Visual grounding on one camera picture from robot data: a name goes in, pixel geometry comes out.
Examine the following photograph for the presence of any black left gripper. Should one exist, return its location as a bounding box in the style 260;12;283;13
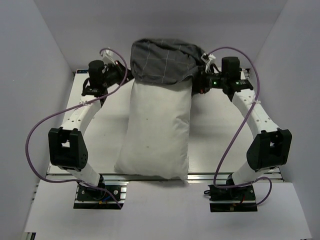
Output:
102;60;139;89

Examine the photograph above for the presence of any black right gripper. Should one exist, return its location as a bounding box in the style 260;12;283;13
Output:
186;67;227;94

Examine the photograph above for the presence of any dark grey checked pillowcase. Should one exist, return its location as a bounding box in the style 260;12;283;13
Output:
130;38;205;85

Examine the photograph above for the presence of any white pillow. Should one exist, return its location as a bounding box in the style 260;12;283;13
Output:
114;80;192;181

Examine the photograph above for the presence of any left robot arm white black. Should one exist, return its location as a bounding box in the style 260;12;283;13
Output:
48;60;133;200

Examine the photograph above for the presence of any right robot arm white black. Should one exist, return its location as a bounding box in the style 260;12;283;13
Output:
192;53;292;200

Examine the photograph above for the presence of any blue label sticker left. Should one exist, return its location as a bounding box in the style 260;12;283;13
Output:
76;69;88;74

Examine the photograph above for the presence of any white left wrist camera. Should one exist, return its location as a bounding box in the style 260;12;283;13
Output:
99;49;116;65

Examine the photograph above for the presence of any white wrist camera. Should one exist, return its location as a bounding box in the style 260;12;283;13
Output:
99;49;116;65
200;52;216;66

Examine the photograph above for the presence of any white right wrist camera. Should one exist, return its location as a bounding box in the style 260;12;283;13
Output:
200;52;216;66

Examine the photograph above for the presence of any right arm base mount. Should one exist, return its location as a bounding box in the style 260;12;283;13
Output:
203;184;258;213

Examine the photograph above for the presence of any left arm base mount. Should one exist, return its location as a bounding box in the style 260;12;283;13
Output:
73;182;127;210

